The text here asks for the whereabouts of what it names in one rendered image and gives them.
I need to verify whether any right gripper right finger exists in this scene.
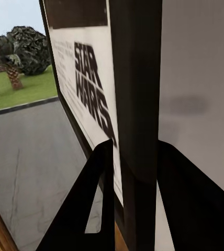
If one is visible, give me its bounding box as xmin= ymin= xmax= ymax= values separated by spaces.
xmin=157 ymin=140 xmax=224 ymax=251

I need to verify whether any poster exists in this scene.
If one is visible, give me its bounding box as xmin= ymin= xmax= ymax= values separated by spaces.
xmin=39 ymin=0 xmax=163 ymax=251

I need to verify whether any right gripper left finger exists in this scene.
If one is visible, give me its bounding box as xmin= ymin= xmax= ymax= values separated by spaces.
xmin=36 ymin=139 xmax=115 ymax=251

